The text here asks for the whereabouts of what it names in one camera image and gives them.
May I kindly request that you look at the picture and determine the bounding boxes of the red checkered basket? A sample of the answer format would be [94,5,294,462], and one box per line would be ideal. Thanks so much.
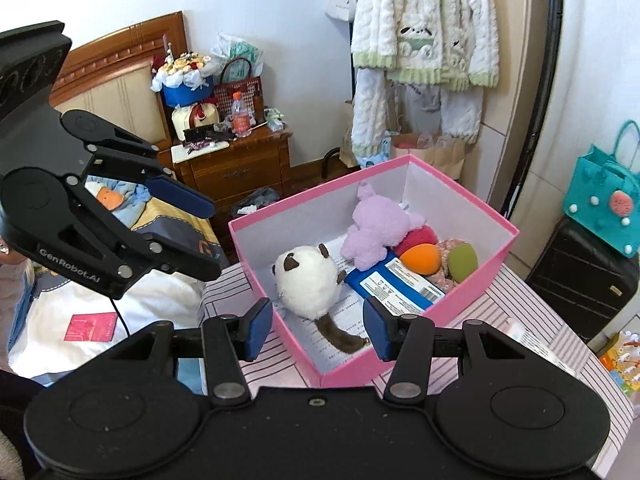
[212,57,264,121]

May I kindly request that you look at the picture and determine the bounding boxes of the white fleece pajama pants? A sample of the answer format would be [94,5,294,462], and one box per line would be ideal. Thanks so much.
[350,67,483,158]

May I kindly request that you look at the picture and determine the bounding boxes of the cream gift with red ribbon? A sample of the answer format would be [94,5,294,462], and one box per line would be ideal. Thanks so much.
[171,101,221,142]

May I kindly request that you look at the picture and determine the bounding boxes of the white plush toy brown tail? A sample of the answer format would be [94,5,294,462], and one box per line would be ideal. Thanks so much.
[272,243,373,353]

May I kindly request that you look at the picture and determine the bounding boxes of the blue flower bouquet box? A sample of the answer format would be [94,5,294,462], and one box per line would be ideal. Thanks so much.
[151,42,216,108]

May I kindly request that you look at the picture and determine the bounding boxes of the wooden bed headboard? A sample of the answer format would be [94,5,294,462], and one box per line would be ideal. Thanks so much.
[47,10,188,146]

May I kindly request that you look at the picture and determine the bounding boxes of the patterned bedding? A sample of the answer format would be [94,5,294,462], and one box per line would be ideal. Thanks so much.
[10,180,221,376]

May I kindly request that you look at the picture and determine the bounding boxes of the blue printed bag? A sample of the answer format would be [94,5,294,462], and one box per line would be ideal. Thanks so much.
[357,135,396,168]

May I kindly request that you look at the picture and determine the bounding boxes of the pink cardboard box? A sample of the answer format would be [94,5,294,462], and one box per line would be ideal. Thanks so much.
[228,154,521,388]

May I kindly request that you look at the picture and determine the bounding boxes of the wooden nightstand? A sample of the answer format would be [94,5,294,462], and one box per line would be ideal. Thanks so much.
[171,130,293,216]

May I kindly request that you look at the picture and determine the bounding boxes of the orange makeup sponge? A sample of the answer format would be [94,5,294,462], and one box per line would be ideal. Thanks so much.
[400,243,442,276]

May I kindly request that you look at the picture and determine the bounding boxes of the blue wet wipes pack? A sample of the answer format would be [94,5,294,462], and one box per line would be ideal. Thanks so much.
[345,255,447,317]

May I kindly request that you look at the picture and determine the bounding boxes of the red fuzzy ball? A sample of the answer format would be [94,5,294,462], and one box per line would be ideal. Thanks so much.
[392,224,439,257]

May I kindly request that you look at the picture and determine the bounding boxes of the green makeup sponge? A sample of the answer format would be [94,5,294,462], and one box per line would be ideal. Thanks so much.
[446,241,479,283]

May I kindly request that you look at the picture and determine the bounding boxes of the brown paper bag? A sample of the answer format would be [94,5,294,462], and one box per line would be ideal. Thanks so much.
[340,101,361,167]
[392,132,466,181]

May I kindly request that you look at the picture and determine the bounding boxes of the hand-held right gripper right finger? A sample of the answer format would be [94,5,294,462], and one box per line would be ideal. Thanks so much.
[362,296,533,408]

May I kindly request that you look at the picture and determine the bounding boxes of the black suitcase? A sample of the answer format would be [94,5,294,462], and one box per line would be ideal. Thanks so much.
[525,215,640,343]

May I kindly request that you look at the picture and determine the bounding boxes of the striped tablecloth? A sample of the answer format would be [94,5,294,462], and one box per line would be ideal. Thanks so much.
[200,260,636,476]

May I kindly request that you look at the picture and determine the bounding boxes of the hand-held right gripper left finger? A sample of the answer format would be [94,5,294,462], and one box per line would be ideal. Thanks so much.
[107,297,274,408]

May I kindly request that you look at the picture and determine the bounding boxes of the black cable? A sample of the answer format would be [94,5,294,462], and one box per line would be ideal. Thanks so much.
[111,299,132,337]

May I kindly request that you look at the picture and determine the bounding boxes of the white fleece pajama jacket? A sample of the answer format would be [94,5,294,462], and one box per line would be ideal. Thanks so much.
[350,0,501,91]

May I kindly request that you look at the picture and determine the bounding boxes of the teal felt handbag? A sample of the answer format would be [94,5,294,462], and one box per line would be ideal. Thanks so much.
[562,120,640,259]

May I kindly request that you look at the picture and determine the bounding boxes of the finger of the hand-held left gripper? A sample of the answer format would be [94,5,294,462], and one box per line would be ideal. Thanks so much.
[65,172,223,283]
[82,127,217,219]

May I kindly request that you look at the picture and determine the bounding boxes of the grey garment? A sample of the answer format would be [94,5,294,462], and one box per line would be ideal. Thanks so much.
[400,82,441,128]

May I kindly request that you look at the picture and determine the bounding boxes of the trash bin with black bag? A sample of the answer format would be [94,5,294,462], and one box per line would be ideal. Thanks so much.
[231,187,281,221]

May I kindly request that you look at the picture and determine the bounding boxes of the purple plush toy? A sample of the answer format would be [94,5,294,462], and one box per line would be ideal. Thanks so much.
[341,182,427,268]

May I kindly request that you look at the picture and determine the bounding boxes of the person's left forearm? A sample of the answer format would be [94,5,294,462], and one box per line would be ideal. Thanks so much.
[0,250,35,291]

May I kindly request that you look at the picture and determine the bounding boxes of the orange drink bottle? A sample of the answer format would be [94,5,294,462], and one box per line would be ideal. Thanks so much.
[231,91,252,137]

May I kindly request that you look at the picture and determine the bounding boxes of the pink card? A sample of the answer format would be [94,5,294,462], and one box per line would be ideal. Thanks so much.
[65,312,118,343]

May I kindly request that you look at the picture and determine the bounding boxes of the floral cloth pouch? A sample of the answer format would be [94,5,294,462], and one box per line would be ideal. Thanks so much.
[430,237,461,291]

